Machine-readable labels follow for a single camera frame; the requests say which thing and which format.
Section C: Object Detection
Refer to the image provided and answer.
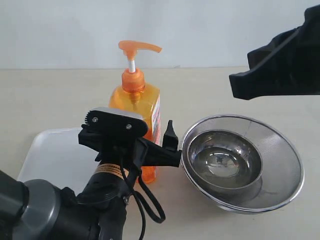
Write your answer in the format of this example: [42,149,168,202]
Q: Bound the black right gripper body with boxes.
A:
[287,4,320,76]

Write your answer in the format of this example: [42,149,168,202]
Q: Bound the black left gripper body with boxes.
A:
[94,134,149,170]

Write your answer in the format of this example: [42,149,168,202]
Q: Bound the orange dish soap pump bottle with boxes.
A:
[107,39,163,185]

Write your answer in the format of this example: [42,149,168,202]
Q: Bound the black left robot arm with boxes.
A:
[0,117,182,240]

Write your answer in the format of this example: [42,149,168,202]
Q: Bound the stainless steel bowl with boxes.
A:
[183,129,263,196]

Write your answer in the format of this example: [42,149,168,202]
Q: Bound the white rectangular plastic tray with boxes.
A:
[17,127,98,186]

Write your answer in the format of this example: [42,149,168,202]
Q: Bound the stainless steel mesh colander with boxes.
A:
[180,114,305,214]

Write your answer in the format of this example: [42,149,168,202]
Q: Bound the black camera cable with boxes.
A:
[117,147,167,240]

